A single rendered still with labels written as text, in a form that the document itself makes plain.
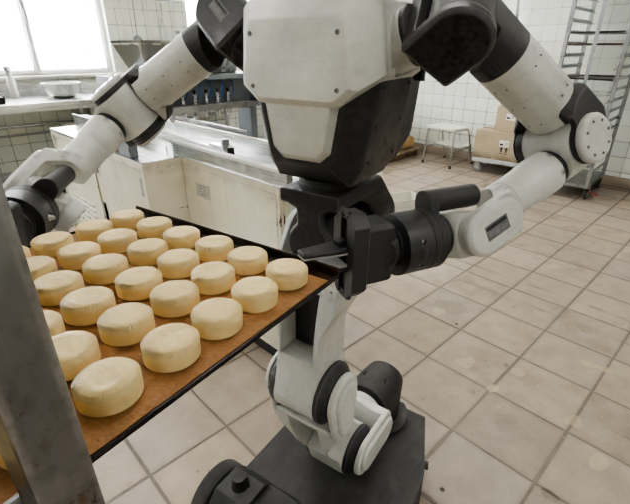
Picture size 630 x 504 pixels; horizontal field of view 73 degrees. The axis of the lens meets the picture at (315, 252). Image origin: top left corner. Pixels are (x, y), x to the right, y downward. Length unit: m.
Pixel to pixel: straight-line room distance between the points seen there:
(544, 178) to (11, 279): 0.70
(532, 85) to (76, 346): 0.67
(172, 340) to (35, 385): 0.17
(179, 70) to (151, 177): 1.17
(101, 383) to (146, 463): 1.38
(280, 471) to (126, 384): 1.08
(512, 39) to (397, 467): 1.15
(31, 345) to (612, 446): 1.92
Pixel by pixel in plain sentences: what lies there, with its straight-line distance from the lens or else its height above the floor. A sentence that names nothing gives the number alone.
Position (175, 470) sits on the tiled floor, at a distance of 1.70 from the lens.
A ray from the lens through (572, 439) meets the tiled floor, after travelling 1.95.
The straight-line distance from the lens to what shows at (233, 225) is 1.87.
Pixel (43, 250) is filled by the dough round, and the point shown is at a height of 1.05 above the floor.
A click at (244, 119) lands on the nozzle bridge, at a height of 0.94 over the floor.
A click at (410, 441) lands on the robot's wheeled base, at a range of 1.51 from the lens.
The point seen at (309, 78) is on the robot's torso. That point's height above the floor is 1.25.
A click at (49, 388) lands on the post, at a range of 0.25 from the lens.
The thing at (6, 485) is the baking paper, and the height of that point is 1.04.
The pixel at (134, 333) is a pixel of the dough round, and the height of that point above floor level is 1.05.
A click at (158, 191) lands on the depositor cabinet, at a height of 0.70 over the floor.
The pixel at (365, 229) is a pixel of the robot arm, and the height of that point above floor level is 1.09.
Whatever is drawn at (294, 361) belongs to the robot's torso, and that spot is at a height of 0.70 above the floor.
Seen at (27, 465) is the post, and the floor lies 1.11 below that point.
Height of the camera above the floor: 1.29
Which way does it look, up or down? 25 degrees down
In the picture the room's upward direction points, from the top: straight up
